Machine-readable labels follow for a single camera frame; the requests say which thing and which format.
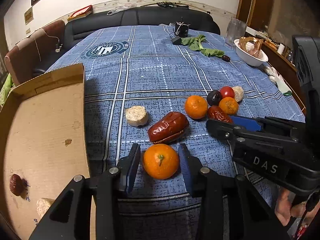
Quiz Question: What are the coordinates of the orange mandarin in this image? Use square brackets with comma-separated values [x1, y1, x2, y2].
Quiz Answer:
[142, 144, 180, 180]
[184, 95, 208, 120]
[219, 97, 239, 115]

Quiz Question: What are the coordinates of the dark red jujube date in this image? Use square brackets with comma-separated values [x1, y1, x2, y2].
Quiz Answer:
[207, 105, 233, 123]

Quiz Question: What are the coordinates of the large red jujube date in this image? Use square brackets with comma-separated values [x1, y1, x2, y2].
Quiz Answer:
[148, 112, 189, 144]

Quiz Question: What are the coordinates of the white corn cob piece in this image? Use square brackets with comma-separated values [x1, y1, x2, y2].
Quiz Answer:
[125, 105, 149, 127]

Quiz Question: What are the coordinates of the bare right hand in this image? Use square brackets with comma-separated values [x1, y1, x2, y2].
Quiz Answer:
[274, 187, 306, 226]

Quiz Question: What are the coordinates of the red cherry tomato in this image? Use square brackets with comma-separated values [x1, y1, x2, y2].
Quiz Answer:
[220, 86, 235, 98]

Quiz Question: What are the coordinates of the dark purple plum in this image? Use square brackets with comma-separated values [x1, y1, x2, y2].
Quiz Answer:
[207, 90, 222, 106]

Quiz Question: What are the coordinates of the white glove on table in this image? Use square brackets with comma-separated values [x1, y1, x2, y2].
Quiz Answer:
[264, 66, 292, 96]

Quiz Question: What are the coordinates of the white bowl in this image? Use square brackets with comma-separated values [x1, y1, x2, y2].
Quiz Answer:
[234, 39, 268, 67]

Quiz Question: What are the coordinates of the small dark fruit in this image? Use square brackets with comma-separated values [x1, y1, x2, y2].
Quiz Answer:
[221, 55, 231, 62]

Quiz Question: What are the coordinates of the wooden sideboard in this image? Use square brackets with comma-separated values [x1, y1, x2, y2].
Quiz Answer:
[261, 40, 306, 115]

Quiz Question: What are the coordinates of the brown bag in bowl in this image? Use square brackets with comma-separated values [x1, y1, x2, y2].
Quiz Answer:
[239, 37, 263, 58]

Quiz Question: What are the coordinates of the blue plaid tablecloth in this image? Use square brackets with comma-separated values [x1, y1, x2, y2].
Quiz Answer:
[50, 25, 304, 239]

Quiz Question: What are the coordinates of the cardboard tray box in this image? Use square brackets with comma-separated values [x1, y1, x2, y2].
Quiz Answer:
[1, 63, 89, 239]

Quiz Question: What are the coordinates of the corn piece in tray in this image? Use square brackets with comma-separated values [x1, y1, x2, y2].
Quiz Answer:
[36, 198, 55, 218]

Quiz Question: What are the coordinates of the green leafy vegetable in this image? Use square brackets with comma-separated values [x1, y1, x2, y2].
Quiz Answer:
[181, 35, 225, 58]

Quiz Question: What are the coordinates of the small black box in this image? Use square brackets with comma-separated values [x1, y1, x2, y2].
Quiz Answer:
[171, 36, 183, 45]

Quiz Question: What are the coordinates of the small date in tray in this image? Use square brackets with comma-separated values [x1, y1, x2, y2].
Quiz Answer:
[9, 174, 25, 196]

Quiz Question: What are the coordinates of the black cup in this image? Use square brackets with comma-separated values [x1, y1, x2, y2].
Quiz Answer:
[174, 22, 190, 37]

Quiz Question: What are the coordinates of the green patterned blanket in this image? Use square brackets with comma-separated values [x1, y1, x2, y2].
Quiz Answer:
[0, 74, 15, 108]

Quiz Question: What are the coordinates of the black leather sofa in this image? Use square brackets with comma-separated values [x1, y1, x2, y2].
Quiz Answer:
[33, 5, 221, 77]

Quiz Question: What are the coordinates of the brown armchair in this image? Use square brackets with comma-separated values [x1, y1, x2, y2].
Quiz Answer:
[4, 20, 65, 86]

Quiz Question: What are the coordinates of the clear plastic bag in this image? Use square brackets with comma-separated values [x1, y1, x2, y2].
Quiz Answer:
[107, 3, 137, 16]

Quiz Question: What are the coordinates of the red book on sofa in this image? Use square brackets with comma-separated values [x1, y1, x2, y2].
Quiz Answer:
[67, 5, 93, 22]

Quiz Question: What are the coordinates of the white charger cable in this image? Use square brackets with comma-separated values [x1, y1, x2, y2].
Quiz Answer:
[31, 28, 63, 62]

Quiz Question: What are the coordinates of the small wall plaque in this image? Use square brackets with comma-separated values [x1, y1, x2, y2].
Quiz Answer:
[24, 7, 34, 25]

